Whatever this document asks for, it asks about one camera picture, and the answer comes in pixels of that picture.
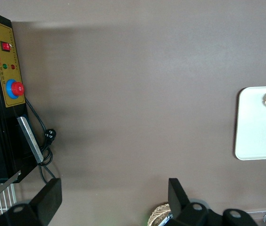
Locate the woven wicker basket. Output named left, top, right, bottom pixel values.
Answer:
left=149, top=202, right=172, bottom=226

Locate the red emergency stop button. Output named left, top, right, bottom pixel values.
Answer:
left=5, top=79, right=25, bottom=99

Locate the small packet in basket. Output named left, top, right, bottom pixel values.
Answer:
left=161, top=210, right=174, bottom=224

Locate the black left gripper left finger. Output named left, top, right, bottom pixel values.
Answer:
left=0, top=178, right=63, bottom=226

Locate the white wire rack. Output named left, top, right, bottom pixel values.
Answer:
left=0, top=183, right=18, bottom=218

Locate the red rocker switch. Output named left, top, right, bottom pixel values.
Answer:
left=0, top=41, right=11, bottom=52

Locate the white plastic tray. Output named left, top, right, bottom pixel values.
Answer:
left=234, top=86, right=266, bottom=161

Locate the silver metal handle bar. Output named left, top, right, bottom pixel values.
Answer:
left=17, top=116, right=44, bottom=163

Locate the black power cable with plug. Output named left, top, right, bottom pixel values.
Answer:
left=24, top=97, right=57, bottom=184

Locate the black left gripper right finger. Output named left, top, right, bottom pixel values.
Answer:
left=167, top=178, right=259, bottom=226

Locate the clear plastic container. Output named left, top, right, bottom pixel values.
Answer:
left=246, top=208, right=266, bottom=226

